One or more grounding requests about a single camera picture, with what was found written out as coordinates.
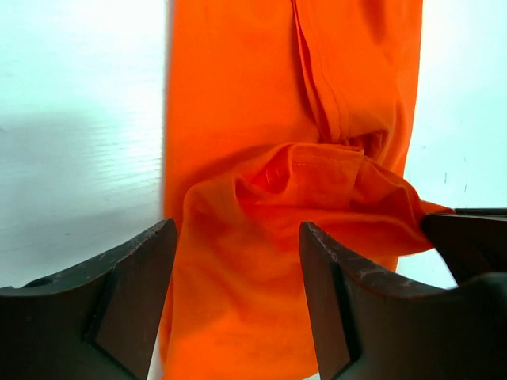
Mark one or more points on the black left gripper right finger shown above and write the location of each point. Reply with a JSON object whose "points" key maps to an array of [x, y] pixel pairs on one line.
{"points": [[368, 322]]}

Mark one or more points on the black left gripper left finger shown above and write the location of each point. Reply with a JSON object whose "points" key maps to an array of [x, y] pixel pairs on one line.
{"points": [[96, 320]]}

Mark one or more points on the orange t-shirt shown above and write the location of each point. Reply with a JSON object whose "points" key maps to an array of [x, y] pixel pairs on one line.
{"points": [[279, 113]]}

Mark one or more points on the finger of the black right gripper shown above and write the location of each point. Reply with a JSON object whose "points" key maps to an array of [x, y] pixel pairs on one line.
{"points": [[471, 241]]}

